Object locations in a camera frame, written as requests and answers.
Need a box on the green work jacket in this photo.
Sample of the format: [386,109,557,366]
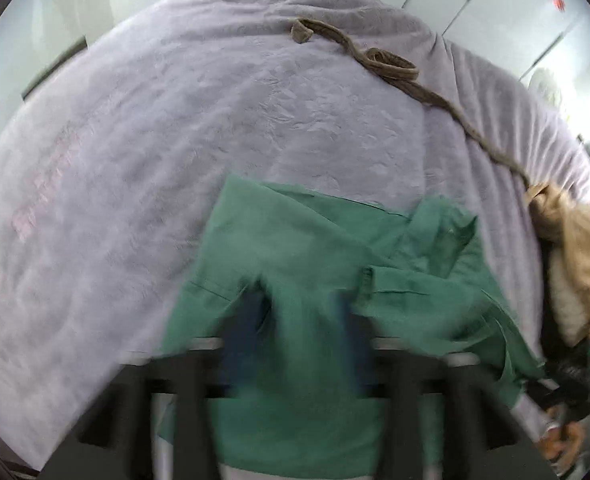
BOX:
[161,176,543,479]

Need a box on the person's right hand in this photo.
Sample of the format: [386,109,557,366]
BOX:
[537,404,586,469]

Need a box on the black garment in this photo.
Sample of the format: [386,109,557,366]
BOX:
[538,238,570,364]

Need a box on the beige striped garment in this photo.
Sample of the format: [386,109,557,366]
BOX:
[527,182,590,338]

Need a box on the lavender embossed bed blanket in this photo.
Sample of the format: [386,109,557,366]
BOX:
[0,0,590,467]

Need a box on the brown fabric belt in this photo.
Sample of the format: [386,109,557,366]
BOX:
[291,18,531,188]

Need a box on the cream cable knit sweater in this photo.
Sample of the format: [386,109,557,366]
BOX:
[548,248,589,347]

